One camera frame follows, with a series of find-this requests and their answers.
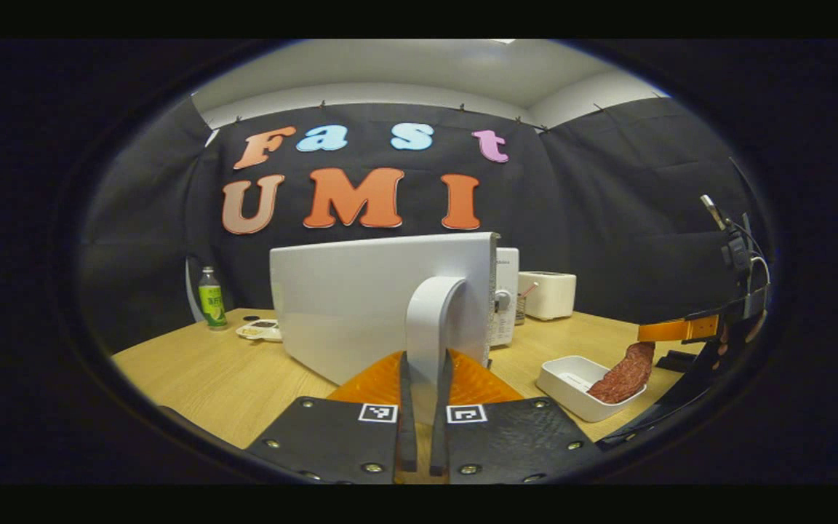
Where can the black backdrop cloth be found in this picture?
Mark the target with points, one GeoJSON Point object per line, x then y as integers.
{"type": "Point", "coordinates": [608, 204]}

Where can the white rectangular tray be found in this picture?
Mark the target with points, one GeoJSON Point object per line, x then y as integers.
{"type": "Point", "coordinates": [572, 382]}

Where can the small white snack plate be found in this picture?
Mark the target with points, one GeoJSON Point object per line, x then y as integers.
{"type": "Point", "coordinates": [259, 331]}

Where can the small glass jar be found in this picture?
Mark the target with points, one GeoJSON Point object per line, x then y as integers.
{"type": "Point", "coordinates": [519, 309]}

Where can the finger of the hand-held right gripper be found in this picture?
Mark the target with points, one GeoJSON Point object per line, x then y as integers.
{"type": "Point", "coordinates": [673, 329]}

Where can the white toaster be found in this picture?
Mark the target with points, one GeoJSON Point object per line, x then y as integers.
{"type": "Point", "coordinates": [548, 295]}

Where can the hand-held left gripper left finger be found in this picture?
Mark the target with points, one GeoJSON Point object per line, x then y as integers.
{"type": "Point", "coordinates": [408, 415]}

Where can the red meat slice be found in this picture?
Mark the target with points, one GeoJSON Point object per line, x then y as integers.
{"type": "Point", "coordinates": [623, 375]}

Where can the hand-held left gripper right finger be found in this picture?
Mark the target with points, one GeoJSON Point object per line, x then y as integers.
{"type": "Point", "coordinates": [439, 422]}

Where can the green label drink bottle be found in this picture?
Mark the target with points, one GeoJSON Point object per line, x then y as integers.
{"type": "Point", "coordinates": [212, 302]}

